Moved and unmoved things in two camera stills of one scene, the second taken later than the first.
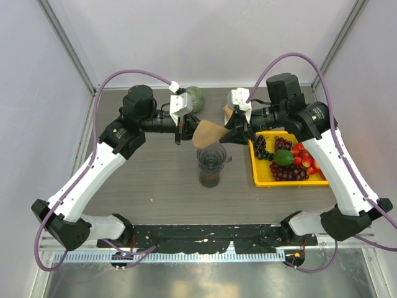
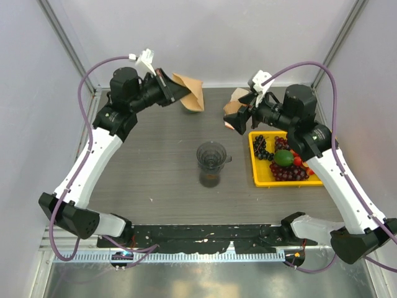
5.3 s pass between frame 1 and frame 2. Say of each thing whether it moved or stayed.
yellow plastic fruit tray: stayed
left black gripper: moved
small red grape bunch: stayed
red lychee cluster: stayed
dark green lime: stayed
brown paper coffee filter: moved
